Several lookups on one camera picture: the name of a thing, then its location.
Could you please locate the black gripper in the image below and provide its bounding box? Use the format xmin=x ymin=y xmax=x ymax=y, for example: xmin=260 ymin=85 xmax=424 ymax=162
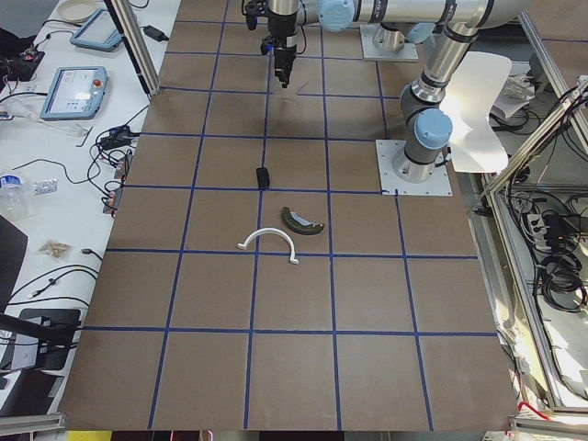
xmin=260 ymin=35 xmax=297 ymax=88

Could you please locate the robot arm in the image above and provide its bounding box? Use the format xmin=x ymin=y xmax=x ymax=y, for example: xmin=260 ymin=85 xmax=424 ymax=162
xmin=260 ymin=0 xmax=299 ymax=88
xmin=317 ymin=1 xmax=529 ymax=184

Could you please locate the black brake pad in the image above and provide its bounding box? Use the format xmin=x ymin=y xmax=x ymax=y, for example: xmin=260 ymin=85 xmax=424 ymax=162
xmin=255 ymin=167 xmax=271 ymax=190

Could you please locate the black power adapter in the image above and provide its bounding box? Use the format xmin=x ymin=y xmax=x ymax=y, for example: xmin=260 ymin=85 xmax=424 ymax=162
xmin=142 ymin=25 xmax=169 ymax=42

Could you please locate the green brake shoe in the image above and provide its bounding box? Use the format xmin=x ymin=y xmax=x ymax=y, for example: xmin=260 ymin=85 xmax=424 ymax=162
xmin=280 ymin=207 xmax=324 ymax=235

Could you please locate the far blue teach pendant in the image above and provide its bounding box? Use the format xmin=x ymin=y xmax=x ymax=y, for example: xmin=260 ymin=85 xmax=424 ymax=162
xmin=70 ymin=8 xmax=121 ymax=51

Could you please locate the blue teach pendant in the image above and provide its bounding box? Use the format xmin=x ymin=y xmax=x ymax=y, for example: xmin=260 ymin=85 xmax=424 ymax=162
xmin=40 ymin=66 xmax=108 ymax=120
xmin=70 ymin=8 xmax=121 ymax=51

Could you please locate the white plastic chair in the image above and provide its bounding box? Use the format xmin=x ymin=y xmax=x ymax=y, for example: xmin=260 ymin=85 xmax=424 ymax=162
xmin=440 ymin=51 xmax=512 ymax=174

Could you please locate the near blue teach pendant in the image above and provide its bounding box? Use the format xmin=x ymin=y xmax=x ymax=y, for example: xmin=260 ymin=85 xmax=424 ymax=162
xmin=40 ymin=66 xmax=108 ymax=120

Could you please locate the beige plate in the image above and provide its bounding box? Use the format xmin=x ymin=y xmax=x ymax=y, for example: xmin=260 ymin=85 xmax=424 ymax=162
xmin=57 ymin=0 xmax=100 ymax=24

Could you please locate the clear plastic bottle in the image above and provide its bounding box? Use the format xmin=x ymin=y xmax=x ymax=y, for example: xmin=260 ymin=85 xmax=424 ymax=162
xmin=1 ymin=174 xmax=28 ymax=221

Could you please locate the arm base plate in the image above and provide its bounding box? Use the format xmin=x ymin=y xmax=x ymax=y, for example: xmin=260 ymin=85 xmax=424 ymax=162
xmin=360 ymin=24 xmax=419 ymax=62
xmin=376 ymin=140 xmax=452 ymax=197

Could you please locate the aluminium frame post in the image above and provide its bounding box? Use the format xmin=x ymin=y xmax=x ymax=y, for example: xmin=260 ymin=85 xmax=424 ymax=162
xmin=104 ymin=0 xmax=161 ymax=96

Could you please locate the white curved plastic bracket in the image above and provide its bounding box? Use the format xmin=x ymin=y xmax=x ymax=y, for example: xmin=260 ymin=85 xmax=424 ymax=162
xmin=236 ymin=227 xmax=300 ymax=267

